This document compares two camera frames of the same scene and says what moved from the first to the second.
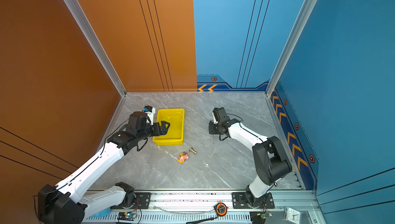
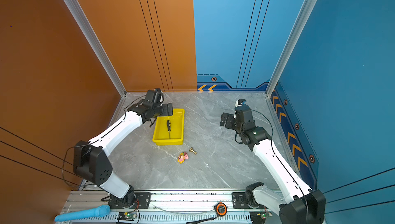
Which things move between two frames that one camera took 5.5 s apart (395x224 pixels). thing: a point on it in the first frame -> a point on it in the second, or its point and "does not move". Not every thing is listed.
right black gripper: x=211 y=128 -> x=230 y=117
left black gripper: x=164 y=129 -> x=166 y=113
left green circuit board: x=126 y=216 does not move
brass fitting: x=191 y=149 does not move
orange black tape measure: x=221 y=209 does not move
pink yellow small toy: x=181 y=157 does not move
